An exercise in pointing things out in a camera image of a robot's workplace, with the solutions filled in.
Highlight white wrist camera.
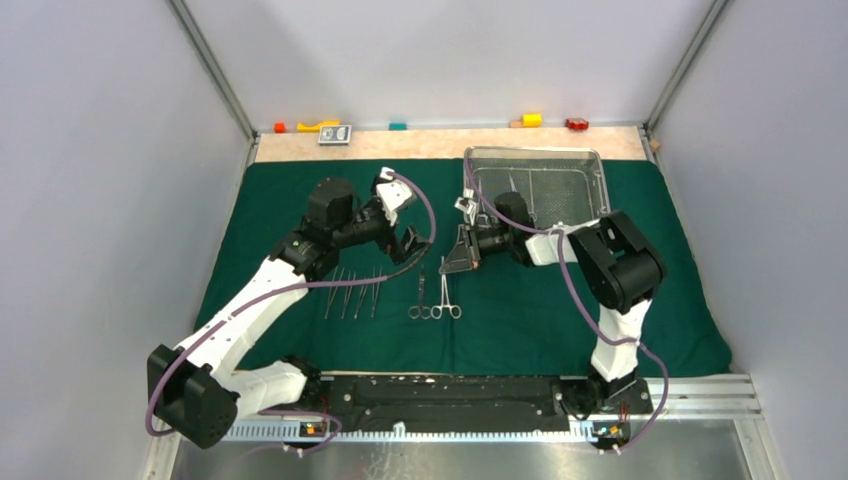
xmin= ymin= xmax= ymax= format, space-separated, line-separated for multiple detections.
xmin=454 ymin=188 xmax=480 ymax=227
xmin=372 ymin=167 xmax=418 ymax=227

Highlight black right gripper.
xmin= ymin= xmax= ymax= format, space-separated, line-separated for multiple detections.
xmin=440 ymin=222 xmax=513 ymax=275

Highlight dark green surgical drape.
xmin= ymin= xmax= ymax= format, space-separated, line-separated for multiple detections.
xmin=195 ymin=160 xmax=732 ymax=377

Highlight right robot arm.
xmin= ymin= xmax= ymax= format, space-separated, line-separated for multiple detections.
xmin=439 ymin=189 xmax=667 ymax=412

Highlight surgical scissors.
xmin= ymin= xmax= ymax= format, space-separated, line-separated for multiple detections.
xmin=407 ymin=266 xmax=431 ymax=320

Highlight playing card box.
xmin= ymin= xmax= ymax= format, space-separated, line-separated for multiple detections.
xmin=318 ymin=125 xmax=353 ymax=146

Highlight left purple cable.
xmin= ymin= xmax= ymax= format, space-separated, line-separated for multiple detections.
xmin=144 ymin=170 xmax=438 ymax=458

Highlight red toy block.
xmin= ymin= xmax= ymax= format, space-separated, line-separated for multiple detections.
xmin=564 ymin=117 xmax=590 ymax=131

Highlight purple cable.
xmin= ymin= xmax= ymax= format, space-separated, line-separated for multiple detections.
xmin=144 ymin=170 xmax=438 ymax=458
xmin=463 ymin=158 xmax=670 ymax=456

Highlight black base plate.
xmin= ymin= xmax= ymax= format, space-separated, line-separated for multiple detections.
xmin=293 ymin=374 xmax=655 ymax=434

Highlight yellow toy piece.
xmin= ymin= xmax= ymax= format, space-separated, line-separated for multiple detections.
xmin=296 ymin=120 xmax=340 ymax=133

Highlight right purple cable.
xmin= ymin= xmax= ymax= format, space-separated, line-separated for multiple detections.
xmin=463 ymin=158 xmax=670 ymax=456

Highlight yellow wooden block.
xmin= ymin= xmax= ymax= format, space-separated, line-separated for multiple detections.
xmin=520 ymin=113 xmax=543 ymax=128

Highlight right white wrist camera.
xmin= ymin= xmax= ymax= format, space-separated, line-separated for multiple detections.
xmin=454 ymin=188 xmax=480 ymax=227

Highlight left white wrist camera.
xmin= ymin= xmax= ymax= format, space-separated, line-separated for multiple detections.
xmin=372 ymin=167 xmax=418 ymax=227

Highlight aluminium frame rail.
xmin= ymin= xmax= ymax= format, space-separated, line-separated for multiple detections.
xmin=158 ymin=374 xmax=763 ymax=420

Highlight metal mesh instrument tray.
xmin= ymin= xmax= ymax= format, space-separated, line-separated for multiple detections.
xmin=464 ymin=146 xmax=611 ymax=229

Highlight steel tweezers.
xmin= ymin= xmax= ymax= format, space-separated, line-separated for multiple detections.
xmin=370 ymin=266 xmax=383 ymax=318
xmin=323 ymin=266 xmax=345 ymax=320
xmin=340 ymin=271 xmax=357 ymax=320
xmin=353 ymin=284 xmax=368 ymax=320

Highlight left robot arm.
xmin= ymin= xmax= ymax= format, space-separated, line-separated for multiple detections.
xmin=144 ymin=168 xmax=436 ymax=449

